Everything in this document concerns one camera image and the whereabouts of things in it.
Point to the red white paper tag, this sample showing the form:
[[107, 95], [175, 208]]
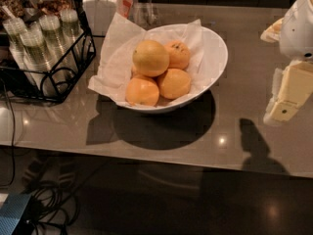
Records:
[[123, 7]]

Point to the white bowl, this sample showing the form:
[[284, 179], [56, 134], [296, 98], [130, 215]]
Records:
[[208, 61]]

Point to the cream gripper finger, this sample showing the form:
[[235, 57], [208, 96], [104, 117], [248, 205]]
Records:
[[291, 88], [272, 33]]

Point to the white lidded jar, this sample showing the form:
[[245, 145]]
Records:
[[99, 15]]

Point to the front left orange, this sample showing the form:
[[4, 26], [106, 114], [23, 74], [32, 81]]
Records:
[[142, 90]]

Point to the black wire rack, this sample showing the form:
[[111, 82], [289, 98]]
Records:
[[19, 83]]

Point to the back right orange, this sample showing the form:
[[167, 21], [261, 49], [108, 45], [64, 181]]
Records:
[[179, 54]]

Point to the blue box on floor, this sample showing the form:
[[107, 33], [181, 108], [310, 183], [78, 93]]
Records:
[[12, 212]]

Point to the clear plastic cup stack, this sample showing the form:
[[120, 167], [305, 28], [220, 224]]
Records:
[[14, 28], [55, 39], [71, 29], [38, 60]]

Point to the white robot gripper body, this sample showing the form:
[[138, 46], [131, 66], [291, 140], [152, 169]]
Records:
[[298, 33]]

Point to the large top yellow orange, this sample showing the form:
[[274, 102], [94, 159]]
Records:
[[150, 58]]

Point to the white paper liner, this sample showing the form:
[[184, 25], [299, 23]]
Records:
[[114, 70]]

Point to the front right orange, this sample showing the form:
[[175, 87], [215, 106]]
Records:
[[174, 83]]

